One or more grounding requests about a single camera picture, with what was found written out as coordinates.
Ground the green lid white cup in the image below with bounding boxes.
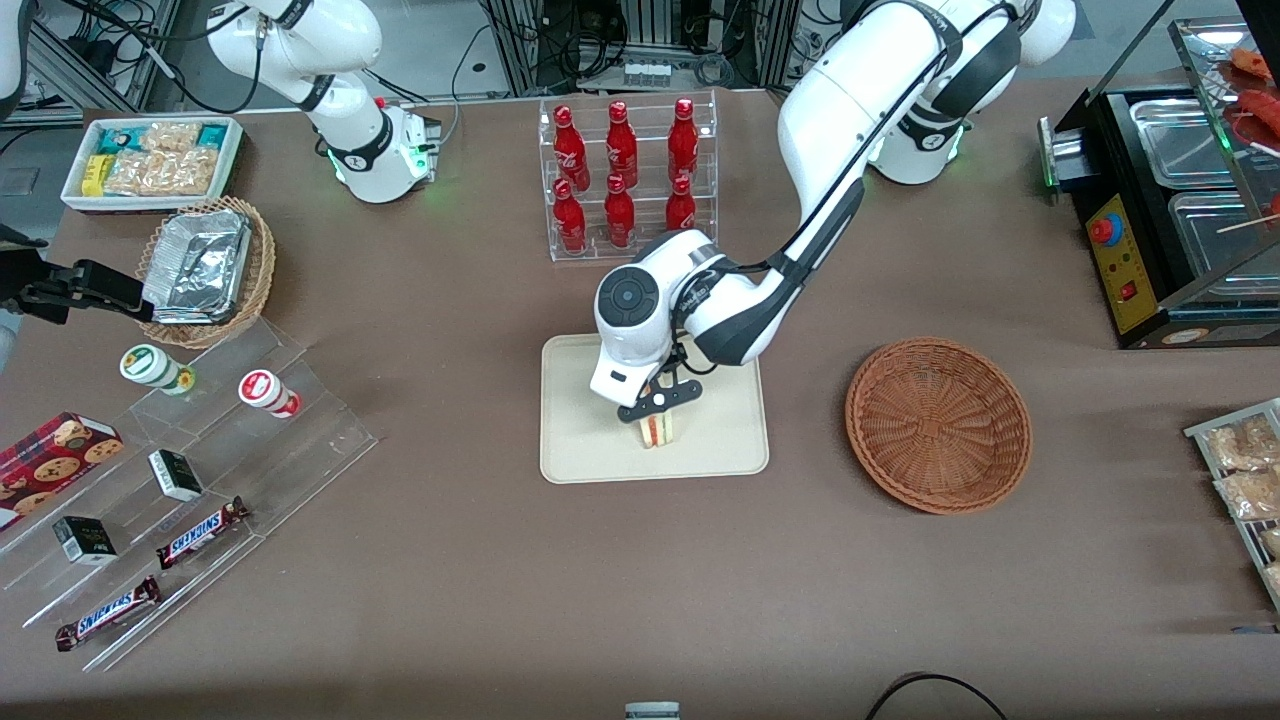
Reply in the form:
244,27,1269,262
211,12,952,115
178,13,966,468
119,344,196,396

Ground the brown snickers bar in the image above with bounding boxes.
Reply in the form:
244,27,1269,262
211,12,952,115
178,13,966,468
55,576,163,653
155,497,251,571

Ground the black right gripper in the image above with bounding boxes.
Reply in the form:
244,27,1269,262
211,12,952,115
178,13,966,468
0,225,157,326

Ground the metal wire rack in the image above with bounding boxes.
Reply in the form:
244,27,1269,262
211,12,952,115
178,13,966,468
1184,398,1280,611

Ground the light brown wicker basket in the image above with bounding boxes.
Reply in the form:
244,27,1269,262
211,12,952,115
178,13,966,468
135,196,277,350

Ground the black cable loop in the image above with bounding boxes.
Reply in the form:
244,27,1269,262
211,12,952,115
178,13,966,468
865,673,1011,720

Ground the aluminium frame equipment rack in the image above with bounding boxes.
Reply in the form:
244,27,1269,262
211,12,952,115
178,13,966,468
480,0,801,96

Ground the small black carton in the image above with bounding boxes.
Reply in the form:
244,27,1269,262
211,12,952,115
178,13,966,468
148,449,205,503
52,516,118,567

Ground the red plaid cookie box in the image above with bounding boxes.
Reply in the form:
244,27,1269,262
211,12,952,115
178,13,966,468
0,412,125,531

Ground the beige plastic tray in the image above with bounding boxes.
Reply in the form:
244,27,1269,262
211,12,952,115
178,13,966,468
540,330,771,485

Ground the clear acrylic bottle rack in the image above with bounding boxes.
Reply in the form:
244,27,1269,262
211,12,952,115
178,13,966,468
538,90,719,263

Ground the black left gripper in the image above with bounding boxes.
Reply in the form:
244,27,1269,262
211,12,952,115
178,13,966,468
617,372,704,429

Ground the white rectangular snack bin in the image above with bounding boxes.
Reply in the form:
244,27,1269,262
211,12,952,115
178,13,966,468
60,115,244,214

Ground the round brown wicker basket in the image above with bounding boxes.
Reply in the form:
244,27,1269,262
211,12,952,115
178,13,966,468
845,338,1033,516

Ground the clear acrylic stepped stand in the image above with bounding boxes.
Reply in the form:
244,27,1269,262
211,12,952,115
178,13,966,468
0,318,379,673

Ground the aluminium foil container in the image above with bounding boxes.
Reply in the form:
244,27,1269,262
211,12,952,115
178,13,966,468
142,210,253,326

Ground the clear bag of crackers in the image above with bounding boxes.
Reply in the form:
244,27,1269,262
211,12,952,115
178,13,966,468
160,148,219,197
105,150,166,197
140,122,201,153

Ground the red lid white cup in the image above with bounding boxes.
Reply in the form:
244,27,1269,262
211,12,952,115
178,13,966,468
238,369,302,419

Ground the black heated food display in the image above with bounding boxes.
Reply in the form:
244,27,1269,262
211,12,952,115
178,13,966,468
1038,15,1280,351

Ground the red cola bottle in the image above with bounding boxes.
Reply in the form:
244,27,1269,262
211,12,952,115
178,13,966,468
606,100,639,189
553,178,588,254
553,104,591,191
668,97,700,183
665,173,697,234
604,173,636,249

